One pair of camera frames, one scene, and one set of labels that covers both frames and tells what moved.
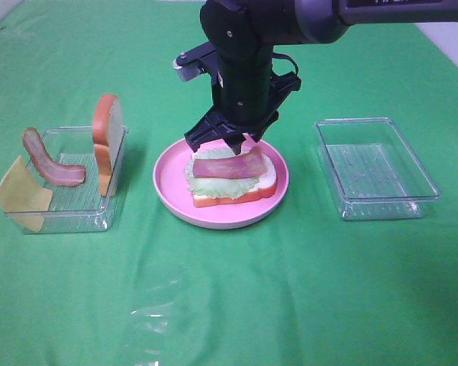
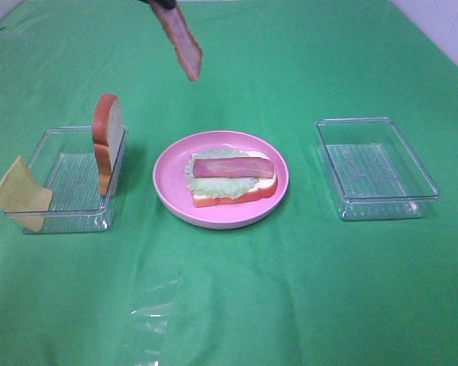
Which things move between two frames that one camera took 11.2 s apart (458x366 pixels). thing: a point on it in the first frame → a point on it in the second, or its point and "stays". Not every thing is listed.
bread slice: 108,126 stays
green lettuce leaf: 217,187 stays
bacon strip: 51,171 → 188,49
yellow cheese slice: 20,195 stays
